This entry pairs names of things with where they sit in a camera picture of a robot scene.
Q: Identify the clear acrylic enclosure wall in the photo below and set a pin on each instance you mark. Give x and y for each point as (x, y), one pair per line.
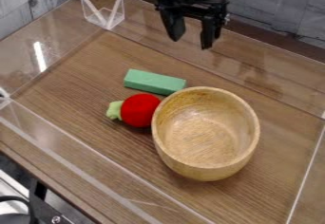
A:
(62, 72)

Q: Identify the clear acrylic corner bracket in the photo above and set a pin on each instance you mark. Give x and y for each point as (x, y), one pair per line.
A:
(104, 18)

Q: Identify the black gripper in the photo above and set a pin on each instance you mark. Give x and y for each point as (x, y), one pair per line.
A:
(211, 11)

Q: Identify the black metal table frame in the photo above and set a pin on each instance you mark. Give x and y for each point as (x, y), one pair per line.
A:
(47, 214)

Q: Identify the red plush fruit green stem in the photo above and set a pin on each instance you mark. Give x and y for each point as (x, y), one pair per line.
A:
(135, 110)

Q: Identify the wooden bowl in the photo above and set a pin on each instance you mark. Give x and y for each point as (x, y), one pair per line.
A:
(206, 132)

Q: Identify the green foam block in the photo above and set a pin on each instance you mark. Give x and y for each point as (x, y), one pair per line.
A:
(152, 82)

